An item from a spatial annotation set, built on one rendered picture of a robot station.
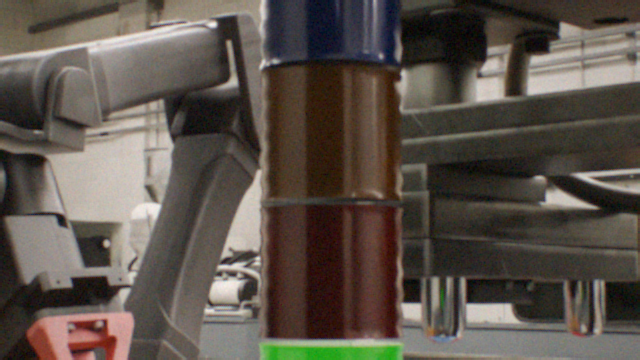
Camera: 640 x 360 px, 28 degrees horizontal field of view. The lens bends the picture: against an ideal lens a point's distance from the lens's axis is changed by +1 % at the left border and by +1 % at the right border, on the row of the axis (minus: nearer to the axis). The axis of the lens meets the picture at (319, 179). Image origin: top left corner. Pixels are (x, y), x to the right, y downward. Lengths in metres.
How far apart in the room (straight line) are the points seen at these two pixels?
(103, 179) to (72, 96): 11.28
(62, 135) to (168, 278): 0.19
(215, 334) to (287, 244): 7.37
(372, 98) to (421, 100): 0.29
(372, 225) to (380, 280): 0.01
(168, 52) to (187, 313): 0.21
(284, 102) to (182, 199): 0.72
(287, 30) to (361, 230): 0.05
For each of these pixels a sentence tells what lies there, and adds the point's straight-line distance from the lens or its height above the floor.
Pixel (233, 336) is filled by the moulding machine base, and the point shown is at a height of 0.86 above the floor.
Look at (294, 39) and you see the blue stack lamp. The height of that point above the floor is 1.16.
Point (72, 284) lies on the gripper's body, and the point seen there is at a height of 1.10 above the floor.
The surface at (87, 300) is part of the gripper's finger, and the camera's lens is 0.84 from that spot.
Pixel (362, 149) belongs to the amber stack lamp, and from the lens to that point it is 0.32.
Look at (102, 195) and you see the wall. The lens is 12.15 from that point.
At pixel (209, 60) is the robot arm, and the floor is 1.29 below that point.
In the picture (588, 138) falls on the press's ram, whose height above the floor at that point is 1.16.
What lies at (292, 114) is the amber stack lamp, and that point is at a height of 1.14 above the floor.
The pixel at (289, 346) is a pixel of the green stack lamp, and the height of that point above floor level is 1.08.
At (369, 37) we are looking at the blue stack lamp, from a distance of 0.32.
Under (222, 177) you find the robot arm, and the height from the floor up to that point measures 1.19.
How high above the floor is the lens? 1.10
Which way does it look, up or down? 5 degrees up
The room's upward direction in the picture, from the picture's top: straight up
